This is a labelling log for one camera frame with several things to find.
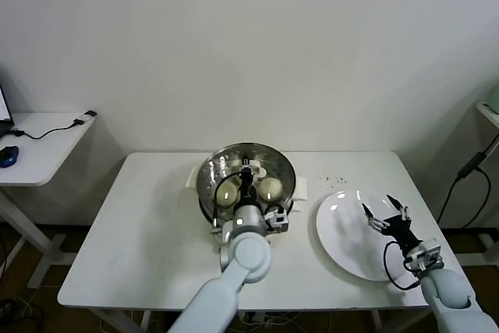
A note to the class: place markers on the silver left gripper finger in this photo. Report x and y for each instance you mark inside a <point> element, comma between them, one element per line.
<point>247,174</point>
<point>246,161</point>

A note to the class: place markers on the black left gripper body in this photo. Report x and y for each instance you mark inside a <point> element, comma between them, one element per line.
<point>247,192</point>

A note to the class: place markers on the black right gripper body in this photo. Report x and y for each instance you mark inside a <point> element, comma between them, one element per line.
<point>401,233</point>

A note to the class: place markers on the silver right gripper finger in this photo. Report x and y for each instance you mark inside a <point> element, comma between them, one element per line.
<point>376,223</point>
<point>401,210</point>

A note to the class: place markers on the white steamed baozi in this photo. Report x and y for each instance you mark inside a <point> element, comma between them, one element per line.
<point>270,188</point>
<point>227,194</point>

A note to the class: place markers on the round glass lid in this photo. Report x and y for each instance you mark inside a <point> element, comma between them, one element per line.
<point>280,169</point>

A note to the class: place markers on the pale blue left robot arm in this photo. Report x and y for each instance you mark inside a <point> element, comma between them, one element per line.
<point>249,255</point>

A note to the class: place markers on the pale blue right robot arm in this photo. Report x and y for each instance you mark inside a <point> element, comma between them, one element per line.
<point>448,294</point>

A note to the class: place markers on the large white plate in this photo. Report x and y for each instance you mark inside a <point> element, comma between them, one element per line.
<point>343,231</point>

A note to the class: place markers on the white table leg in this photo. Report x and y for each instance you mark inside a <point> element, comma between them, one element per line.
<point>377,321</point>
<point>143,323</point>

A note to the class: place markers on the white power strip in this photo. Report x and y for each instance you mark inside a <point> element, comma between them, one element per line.
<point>255,318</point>

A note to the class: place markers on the white side desk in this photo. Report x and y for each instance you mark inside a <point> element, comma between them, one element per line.
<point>39,153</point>

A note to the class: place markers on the blue computer mouse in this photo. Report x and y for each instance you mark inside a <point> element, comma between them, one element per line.
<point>8,155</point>

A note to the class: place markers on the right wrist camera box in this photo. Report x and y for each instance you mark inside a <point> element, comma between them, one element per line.
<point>427,255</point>

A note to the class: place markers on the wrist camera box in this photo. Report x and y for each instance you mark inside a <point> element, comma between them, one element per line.
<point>427,255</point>
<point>278,219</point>

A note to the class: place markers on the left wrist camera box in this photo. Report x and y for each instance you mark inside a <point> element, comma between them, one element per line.
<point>278,219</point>

